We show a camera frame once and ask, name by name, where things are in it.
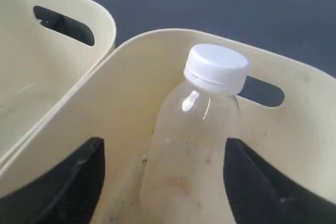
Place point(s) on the middle cream plastic bin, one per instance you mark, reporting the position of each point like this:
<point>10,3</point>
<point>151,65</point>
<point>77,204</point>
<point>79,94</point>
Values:
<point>47,48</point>

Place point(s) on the cream plastic bin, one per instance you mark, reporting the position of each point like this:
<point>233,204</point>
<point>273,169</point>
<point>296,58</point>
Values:
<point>47,48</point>
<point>286,115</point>

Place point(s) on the right cream plastic bin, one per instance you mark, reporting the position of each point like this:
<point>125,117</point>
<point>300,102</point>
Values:
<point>286,115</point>

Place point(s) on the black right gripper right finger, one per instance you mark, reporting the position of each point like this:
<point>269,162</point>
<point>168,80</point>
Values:
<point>259,193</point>

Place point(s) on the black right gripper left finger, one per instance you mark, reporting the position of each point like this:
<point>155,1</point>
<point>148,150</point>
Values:
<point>68,193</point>

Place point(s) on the clear plastic bottle white cap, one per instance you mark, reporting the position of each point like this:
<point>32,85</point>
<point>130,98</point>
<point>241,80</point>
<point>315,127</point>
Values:
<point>183,177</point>

